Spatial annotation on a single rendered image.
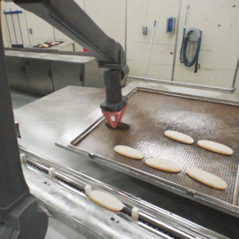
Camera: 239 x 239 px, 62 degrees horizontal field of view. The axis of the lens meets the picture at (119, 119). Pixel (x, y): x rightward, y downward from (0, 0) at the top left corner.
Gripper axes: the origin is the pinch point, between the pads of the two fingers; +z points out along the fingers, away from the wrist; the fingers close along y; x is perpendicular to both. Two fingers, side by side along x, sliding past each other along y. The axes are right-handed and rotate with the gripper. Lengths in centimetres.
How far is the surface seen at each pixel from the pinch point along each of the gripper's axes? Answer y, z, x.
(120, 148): -12.5, 1.2, -7.1
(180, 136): -1.1, 0.3, -23.6
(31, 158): -22.7, 5.1, 21.3
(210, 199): -21.8, 2.2, -33.5
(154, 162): -14.9, 1.3, -18.7
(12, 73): 218, 62, 339
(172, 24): 340, -9, 44
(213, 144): -2.6, 0.4, -33.2
